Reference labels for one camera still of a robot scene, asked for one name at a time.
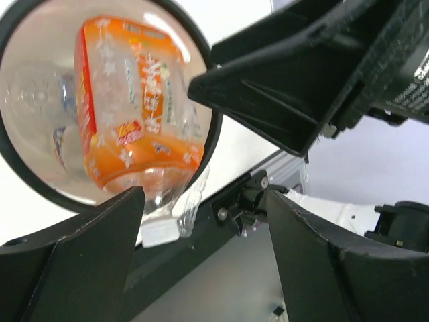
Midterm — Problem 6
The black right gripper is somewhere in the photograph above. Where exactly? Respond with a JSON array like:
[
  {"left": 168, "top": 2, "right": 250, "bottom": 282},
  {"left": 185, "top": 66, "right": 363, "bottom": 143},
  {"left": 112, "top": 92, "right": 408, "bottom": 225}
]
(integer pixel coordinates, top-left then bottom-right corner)
[{"left": 334, "top": 1, "right": 428, "bottom": 131}]

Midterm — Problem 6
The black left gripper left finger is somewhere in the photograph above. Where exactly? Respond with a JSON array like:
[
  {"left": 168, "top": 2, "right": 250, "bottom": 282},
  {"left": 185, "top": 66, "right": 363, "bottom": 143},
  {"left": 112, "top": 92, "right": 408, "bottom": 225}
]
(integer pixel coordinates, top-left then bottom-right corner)
[{"left": 1, "top": 187, "right": 145, "bottom": 321}]

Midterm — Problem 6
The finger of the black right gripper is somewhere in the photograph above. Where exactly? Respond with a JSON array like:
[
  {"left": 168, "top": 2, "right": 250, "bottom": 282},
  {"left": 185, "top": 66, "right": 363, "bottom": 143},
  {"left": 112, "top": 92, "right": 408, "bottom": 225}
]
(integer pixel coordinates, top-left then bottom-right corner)
[{"left": 188, "top": 1, "right": 412, "bottom": 156}]

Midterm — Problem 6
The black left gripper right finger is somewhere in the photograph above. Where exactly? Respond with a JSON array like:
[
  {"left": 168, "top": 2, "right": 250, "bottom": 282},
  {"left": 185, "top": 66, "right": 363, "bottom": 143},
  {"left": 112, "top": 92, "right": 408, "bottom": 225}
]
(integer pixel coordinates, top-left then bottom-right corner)
[{"left": 265, "top": 191, "right": 428, "bottom": 321}]

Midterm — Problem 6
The large orange label bottle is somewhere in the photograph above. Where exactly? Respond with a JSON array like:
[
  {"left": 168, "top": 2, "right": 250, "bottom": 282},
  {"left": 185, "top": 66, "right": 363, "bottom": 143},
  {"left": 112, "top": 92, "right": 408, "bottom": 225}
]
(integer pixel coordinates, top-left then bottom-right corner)
[{"left": 74, "top": 15, "right": 204, "bottom": 248}]

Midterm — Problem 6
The small clear bottle blue label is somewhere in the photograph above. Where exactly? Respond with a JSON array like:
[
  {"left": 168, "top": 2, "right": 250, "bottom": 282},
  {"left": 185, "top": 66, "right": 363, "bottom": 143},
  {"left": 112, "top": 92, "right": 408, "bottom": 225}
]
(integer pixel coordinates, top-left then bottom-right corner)
[{"left": 1, "top": 63, "right": 85, "bottom": 177}]

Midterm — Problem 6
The white bin with black rim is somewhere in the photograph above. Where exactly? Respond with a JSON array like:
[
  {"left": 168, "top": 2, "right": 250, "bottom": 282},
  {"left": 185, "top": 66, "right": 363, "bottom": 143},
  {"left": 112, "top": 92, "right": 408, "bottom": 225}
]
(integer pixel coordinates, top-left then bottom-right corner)
[{"left": 1, "top": 1, "right": 222, "bottom": 217}]

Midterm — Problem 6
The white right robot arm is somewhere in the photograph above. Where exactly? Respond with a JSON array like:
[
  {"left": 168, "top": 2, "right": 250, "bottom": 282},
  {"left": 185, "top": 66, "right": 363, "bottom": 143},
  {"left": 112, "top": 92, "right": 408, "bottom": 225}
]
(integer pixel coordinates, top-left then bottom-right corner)
[{"left": 188, "top": 1, "right": 428, "bottom": 235}]

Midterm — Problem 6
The aluminium frame rail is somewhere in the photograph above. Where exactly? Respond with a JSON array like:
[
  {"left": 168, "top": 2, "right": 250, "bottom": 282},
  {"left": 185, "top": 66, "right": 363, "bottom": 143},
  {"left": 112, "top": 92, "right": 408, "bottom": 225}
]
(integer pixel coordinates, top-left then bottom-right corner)
[{"left": 250, "top": 150, "right": 308, "bottom": 195}]

